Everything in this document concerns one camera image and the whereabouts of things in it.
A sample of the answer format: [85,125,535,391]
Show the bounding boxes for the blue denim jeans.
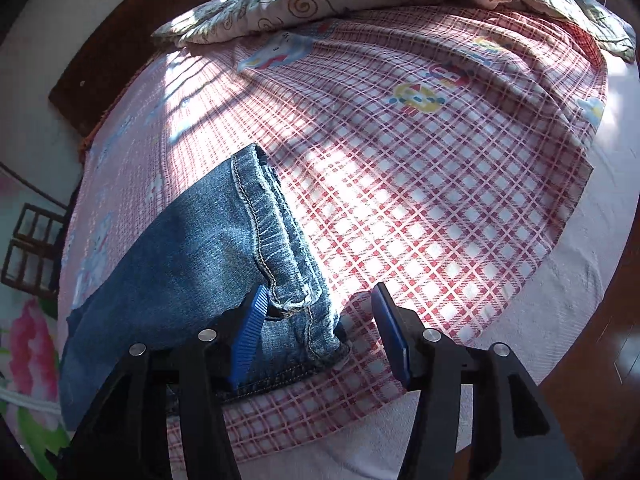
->
[58,144,348,429]

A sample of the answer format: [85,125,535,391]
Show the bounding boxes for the pink plaid bed sheet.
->
[58,6,608,464]

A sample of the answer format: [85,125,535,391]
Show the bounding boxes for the dark wooden headboard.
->
[49,0,208,138]

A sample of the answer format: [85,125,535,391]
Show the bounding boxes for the brown wooden chair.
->
[1,203,64,300]

